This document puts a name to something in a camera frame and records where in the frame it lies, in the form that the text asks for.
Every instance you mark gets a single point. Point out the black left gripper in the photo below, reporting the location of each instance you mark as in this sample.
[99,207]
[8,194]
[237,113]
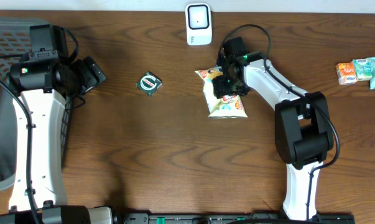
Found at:
[89,76]

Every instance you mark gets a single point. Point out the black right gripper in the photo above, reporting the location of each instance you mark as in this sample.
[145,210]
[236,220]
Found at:
[219,89]

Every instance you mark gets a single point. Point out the yellow wet wipes pack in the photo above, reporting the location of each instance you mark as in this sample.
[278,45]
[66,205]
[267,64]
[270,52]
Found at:
[228,106]

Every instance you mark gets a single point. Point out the green white small pack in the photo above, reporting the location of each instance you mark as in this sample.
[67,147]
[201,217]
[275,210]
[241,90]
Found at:
[149,83]

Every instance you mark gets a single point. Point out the orange Kleenex tissue pack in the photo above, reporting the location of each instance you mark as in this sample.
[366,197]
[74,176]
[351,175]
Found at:
[346,73]

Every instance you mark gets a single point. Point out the green Kleenex tissue pack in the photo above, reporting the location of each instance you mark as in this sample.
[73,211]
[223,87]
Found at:
[363,69]

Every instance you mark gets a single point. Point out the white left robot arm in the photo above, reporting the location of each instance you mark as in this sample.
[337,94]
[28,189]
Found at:
[41,84]

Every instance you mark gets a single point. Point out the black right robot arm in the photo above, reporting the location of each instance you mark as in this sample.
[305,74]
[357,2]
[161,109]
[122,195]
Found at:
[303,131]

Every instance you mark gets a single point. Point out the dark grey plastic basket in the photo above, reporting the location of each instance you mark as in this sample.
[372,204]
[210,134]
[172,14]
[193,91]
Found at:
[14,42]

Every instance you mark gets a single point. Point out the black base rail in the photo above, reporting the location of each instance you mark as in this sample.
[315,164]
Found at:
[261,217]

